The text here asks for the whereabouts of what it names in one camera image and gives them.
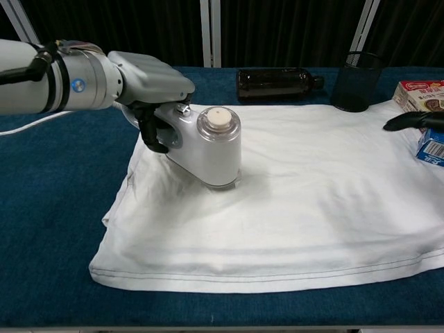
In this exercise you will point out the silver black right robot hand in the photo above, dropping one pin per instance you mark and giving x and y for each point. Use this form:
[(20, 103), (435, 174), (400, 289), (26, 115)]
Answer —
[(412, 121)]

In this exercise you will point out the white handheld garment steamer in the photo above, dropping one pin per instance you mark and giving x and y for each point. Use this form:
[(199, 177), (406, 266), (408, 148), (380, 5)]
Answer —
[(222, 156)]

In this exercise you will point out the white frame post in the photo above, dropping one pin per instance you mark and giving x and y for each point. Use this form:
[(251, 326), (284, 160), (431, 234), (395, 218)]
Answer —
[(15, 19), (211, 34), (364, 27)]

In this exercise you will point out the dark brown glass bottle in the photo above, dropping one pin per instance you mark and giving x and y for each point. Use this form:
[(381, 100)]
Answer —
[(274, 85)]

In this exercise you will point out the white shirt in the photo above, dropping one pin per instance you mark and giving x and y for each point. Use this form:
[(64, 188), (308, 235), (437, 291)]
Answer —
[(295, 208)]

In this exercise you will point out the blue table cloth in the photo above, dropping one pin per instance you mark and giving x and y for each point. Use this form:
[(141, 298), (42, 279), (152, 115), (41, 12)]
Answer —
[(52, 208)]

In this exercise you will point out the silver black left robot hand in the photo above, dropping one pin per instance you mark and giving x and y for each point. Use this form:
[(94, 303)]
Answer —
[(152, 78)]

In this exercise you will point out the black mesh pen cup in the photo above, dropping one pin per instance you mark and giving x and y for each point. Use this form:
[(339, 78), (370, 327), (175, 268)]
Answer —
[(355, 83)]

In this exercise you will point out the black pleated curtain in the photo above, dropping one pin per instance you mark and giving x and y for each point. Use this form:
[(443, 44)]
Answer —
[(295, 31)]

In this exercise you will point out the red white food box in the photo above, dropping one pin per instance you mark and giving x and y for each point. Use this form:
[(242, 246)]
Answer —
[(416, 95)]

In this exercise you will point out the blue Oreo box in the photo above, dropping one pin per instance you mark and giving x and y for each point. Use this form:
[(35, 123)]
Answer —
[(431, 147)]

